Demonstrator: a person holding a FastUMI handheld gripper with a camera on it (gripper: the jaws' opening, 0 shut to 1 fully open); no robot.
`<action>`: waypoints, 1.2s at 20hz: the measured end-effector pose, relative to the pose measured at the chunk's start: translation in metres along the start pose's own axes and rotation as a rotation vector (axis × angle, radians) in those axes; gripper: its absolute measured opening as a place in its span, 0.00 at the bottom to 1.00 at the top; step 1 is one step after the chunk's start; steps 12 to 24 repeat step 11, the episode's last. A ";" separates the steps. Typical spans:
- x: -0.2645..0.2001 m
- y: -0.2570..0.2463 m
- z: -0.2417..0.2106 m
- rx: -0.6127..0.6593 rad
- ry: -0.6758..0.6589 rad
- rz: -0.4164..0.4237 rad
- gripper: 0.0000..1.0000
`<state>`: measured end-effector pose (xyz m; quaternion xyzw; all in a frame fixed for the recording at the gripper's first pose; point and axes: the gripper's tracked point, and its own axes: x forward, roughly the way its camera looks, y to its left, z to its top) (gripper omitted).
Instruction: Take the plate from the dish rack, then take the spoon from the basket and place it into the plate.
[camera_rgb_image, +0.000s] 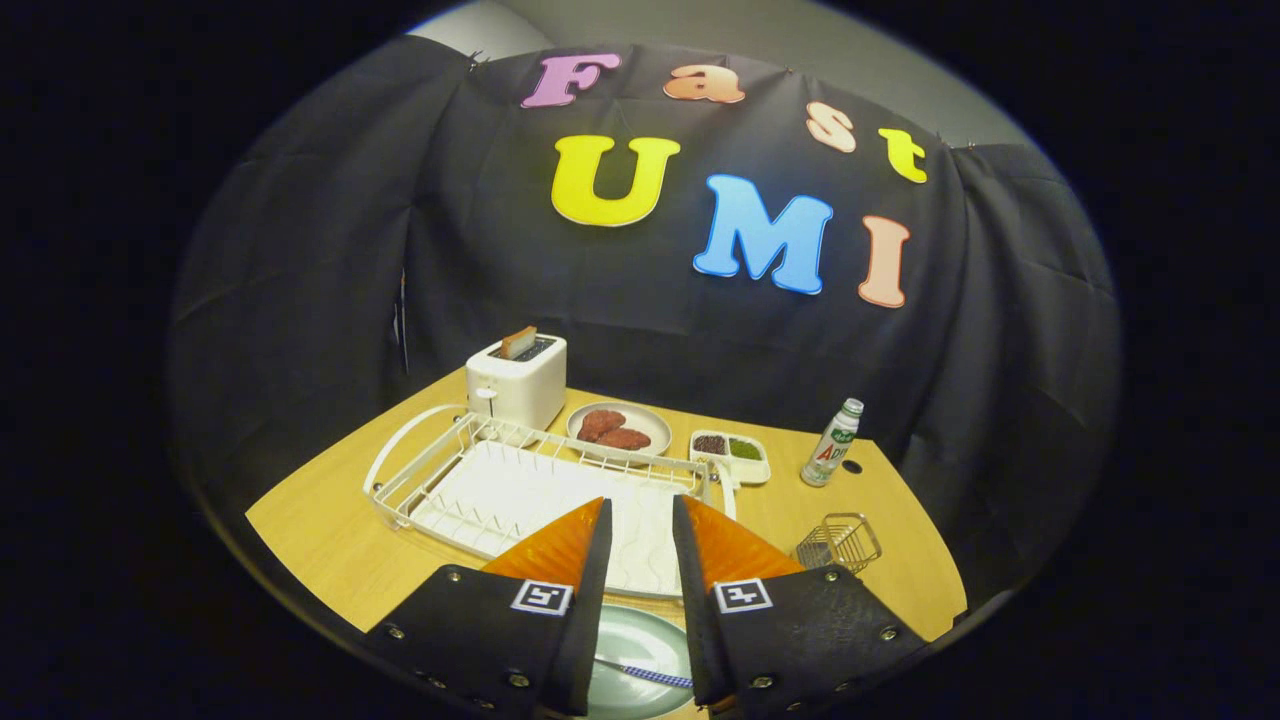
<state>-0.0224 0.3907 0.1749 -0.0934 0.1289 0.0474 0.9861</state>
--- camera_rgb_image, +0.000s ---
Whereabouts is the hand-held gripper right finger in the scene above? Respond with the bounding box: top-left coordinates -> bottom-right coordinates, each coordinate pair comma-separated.
672,494 -> 931,716

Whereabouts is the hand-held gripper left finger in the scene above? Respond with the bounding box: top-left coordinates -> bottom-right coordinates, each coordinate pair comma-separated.
362,497 -> 613,717

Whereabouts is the pale green plate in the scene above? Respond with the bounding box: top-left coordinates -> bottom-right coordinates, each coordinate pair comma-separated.
588,603 -> 696,720

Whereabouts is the spoon with blue checked handle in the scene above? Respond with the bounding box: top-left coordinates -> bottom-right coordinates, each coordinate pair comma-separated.
595,655 -> 694,691

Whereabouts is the white wire dish rack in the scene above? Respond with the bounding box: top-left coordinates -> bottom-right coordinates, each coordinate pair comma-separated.
363,404 -> 741,601

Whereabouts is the metal wire basket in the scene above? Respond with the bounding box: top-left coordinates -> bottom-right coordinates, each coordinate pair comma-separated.
793,513 -> 883,574

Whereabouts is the white divided dish with beans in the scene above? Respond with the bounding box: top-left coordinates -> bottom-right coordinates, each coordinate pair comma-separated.
690,430 -> 772,487

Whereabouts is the grey plate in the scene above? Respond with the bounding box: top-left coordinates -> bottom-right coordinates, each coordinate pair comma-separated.
566,401 -> 673,467

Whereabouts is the white drink bottle green label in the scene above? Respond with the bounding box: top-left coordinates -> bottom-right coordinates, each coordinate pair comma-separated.
801,398 -> 865,488

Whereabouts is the white toaster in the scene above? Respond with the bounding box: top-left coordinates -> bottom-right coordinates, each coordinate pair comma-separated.
466,334 -> 568,433

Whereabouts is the black backdrop cloth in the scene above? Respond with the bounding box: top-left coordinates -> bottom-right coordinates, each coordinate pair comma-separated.
165,35 -> 1121,601

